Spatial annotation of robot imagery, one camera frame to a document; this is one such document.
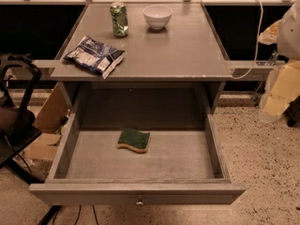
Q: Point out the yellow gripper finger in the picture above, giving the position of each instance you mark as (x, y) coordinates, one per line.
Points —
(282, 88)
(270, 34)

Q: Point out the green and yellow sponge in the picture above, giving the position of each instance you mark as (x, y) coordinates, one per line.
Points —
(134, 140)

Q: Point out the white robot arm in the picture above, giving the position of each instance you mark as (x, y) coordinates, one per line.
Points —
(288, 43)

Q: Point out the grey cabinet counter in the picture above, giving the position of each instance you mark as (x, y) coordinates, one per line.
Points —
(186, 50)

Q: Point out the grey open drawer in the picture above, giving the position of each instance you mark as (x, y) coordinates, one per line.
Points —
(183, 163)

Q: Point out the round metal drawer knob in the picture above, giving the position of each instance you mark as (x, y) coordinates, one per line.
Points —
(140, 203)

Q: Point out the white bowl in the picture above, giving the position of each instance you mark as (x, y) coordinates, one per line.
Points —
(157, 16)

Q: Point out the green soda can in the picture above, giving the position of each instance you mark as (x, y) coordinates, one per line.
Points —
(119, 19)

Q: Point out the blue and white chip bag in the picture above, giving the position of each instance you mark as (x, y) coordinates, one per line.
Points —
(97, 57)

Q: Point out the cardboard box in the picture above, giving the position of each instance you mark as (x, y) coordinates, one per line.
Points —
(50, 119)

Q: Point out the black chair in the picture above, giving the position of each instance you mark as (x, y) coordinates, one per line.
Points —
(16, 123)

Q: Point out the metal railing beam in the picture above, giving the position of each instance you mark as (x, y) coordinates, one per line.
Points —
(81, 2)

